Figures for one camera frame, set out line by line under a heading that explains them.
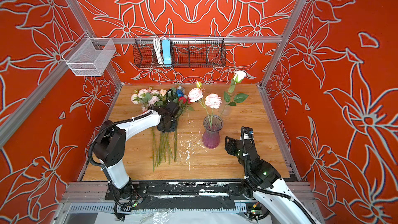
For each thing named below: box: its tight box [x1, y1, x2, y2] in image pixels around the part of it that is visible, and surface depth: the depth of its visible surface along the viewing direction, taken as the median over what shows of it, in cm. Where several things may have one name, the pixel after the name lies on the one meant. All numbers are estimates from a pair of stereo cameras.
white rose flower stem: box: [219, 70, 249, 116], surface depth 70 cm
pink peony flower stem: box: [188, 81, 222, 130], surface depth 71 cm
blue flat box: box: [161, 39, 172, 67], surface depth 91 cm
